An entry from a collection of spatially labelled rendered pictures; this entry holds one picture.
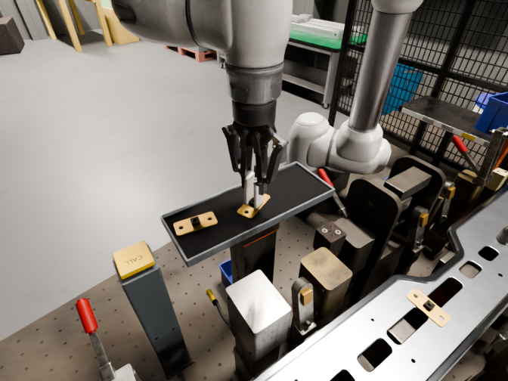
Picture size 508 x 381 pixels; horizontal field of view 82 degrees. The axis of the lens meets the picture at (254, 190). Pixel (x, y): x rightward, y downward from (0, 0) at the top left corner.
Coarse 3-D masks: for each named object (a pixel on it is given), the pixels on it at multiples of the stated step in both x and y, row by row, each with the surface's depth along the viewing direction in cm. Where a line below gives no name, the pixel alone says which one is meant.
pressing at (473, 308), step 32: (480, 224) 82; (480, 256) 73; (384, 288) 66; (416, 288) 67; (480, 288) 67; (352, 320) 61; (384, 320) 61; (480, 320) 61; (288, 352) 56; (320, 352) 56; (352, 352) 56; (416, 352) 56; (448, 352) 56
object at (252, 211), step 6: (252, 198) 64; (264, 198) 66; (252, 204) 63; (264, 204) 64; (240, 210) 63; (246, 210) 63; (252, 210) 63; (258, 210) 63; (246, 216) 61; (252, 216) 61
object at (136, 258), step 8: (128, 248) 55; (136, 248) 55; (144, 248) 55; (120, 256) 54; (128, 256) 54; (136, 256) 54; (144, 256) 54; (120, 264) 52; (128, 264) 52; (136, 264) 52; (144, 264) 52; (152, 264) 53; (120, 272) 51; (128, 272) 51; (136, 272) 52
